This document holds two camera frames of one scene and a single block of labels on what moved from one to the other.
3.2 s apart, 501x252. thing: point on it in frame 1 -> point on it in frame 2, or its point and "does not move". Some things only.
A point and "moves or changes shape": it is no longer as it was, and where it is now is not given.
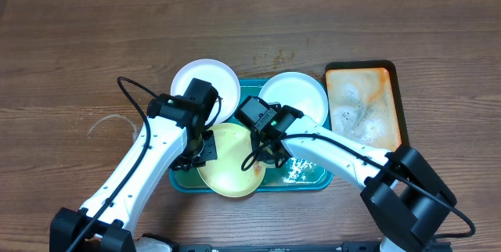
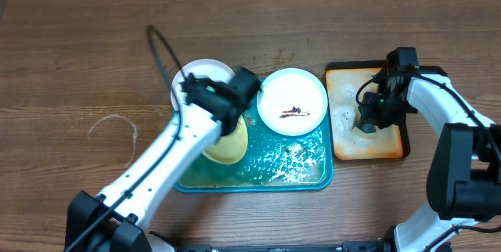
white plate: x=222 y=78 does not move
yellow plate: x=225 y=176 moves or changes shape
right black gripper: x=265 y=156 -> x=370 y=115
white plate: x=297 y=91 does not move
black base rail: x=297 y=248 does not move
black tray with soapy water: x=365 y=102 does not move
